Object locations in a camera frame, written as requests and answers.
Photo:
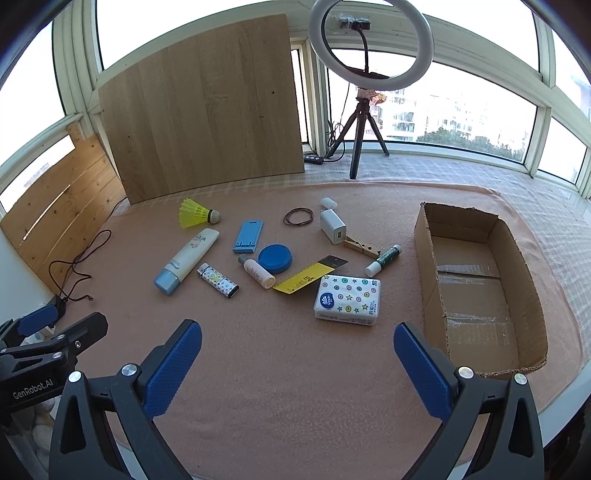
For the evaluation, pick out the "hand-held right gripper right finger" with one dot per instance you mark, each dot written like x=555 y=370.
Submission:
x=425 y=369

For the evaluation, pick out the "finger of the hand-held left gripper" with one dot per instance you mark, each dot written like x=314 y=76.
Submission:
x=39 y=319
x=78 y=330

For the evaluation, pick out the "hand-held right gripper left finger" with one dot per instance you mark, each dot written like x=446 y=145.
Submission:
x=173 y=364

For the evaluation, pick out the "cardboard box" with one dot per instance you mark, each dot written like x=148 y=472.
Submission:
x=475 y=295

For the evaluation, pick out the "patterned lighter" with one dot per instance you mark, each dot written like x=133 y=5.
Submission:
x=217 y=280

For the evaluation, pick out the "star-print tissue pack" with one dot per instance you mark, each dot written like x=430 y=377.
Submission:
x=348 y=300

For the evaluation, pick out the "small pink bottle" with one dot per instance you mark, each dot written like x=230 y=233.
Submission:
x=257 y=272

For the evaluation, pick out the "blue round lid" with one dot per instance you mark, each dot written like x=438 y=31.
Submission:
x=274 y=257

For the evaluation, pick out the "blue phone stand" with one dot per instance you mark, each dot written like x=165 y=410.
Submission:
x=248 y=236

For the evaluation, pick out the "yellow and black ruler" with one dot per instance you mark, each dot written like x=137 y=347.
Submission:
x=307 y=275

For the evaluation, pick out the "small white cap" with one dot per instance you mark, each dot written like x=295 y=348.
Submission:
x=328 y=202

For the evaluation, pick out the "person's left hand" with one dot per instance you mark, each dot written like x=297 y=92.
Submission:
x=44 y=434

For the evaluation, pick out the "pine plank panel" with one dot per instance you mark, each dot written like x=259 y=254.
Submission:
x=60 y=217

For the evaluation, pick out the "white sunscreen tube blue cap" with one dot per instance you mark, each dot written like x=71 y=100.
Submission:
x=189 y=261

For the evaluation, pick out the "green and white glue stick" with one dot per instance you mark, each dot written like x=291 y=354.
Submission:
x=383 y=261

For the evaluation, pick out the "wooden clothespin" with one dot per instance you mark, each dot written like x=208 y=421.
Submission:
x=362 y=248

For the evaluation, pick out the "yellow shuttlecock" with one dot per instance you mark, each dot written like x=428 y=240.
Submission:
x=196 y=213

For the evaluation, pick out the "white charger plug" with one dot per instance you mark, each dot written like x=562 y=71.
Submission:
x=333 y=226

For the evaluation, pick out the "black tripod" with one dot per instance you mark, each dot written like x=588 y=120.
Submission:
x=355 y=147

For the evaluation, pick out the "light oak wooden board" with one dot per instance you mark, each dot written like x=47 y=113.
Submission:
x=203 y=106

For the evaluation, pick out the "pink crumpled wrap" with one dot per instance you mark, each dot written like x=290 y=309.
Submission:
x=371 y=95

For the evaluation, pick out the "black phone clamp gooseneck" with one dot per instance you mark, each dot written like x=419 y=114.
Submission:
x=353 y=21

